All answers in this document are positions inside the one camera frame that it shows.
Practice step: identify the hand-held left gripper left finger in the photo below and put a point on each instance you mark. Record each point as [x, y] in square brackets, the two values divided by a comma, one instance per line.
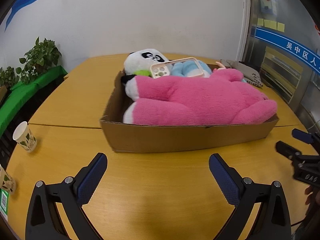
[89, 180]

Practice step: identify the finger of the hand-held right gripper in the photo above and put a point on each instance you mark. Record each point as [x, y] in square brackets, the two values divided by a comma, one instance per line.
[286, 148]
[301, 135]

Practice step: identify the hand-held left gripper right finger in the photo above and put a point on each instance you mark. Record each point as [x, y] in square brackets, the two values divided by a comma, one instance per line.
[225, 180]

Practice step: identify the brown cardboard box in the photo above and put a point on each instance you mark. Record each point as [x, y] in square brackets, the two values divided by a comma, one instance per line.
[175, 137]

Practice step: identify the blue plush toy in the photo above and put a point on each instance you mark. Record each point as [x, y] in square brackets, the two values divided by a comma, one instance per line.
[187, 70]

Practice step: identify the panda plush toy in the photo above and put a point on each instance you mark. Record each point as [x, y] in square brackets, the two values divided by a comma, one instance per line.
[140, 60]

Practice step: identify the wooden desktop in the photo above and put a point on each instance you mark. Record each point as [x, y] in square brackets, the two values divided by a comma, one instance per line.
[162, 175]

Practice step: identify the person's right hand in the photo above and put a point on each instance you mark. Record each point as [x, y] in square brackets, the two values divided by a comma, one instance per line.
[312, 195]

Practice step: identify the person's body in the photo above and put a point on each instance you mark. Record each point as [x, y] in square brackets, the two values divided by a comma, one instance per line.
[308, 225]

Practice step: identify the yellow framed panel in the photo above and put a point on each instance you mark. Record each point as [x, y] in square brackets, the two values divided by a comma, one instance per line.
[285, 75]

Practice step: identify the leaf-print paper cup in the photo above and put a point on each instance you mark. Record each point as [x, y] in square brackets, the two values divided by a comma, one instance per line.
[25, 138]
[6, 180]

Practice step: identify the pink plush toy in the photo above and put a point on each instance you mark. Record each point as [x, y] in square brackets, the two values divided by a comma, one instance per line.
[200, 100]

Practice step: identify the green code card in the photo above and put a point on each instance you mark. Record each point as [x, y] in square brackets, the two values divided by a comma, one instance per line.
[3, 202]

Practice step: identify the blue glass banner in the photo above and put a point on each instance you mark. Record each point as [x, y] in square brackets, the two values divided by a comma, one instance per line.
[285, 42]

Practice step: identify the red window sticker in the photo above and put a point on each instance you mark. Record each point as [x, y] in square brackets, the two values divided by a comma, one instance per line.
[318, 29]

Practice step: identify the yellow sticky note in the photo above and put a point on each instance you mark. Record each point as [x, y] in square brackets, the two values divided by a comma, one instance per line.
[281, 27]
[260, 22]
[270, 24]

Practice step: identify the green cloth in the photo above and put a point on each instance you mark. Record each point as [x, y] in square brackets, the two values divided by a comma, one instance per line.
[22, 92]

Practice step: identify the beige phone case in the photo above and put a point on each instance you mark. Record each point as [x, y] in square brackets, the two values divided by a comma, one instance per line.
[160, 71]

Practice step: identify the small potted green plant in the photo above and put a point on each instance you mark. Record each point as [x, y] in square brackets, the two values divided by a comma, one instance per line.
[7, 76]

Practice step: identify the large potted green plant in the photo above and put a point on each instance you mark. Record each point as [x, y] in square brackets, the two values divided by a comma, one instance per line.
[41, 55]

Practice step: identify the blue wall stripe decal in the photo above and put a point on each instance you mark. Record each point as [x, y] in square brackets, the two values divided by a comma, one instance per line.
[27, 1]

